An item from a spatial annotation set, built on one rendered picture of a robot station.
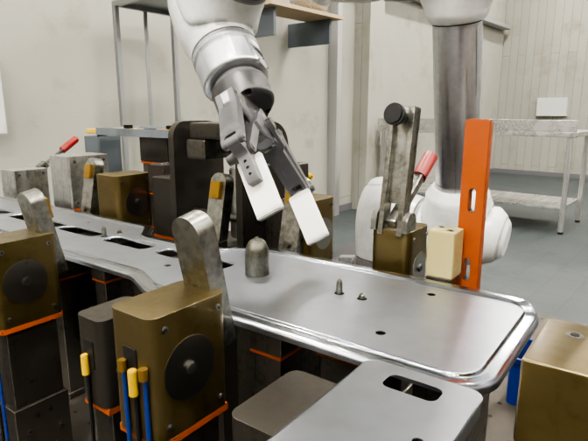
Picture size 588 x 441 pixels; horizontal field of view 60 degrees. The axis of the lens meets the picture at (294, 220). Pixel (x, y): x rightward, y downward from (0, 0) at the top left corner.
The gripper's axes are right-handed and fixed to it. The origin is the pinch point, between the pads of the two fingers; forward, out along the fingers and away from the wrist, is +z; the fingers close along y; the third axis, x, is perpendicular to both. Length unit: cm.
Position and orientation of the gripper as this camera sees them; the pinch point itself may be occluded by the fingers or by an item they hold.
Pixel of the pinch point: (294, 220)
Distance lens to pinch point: 58.4
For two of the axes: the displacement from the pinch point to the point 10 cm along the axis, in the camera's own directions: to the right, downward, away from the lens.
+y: 4.0, 2.3, 8.9
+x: -8.5, 4.6, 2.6
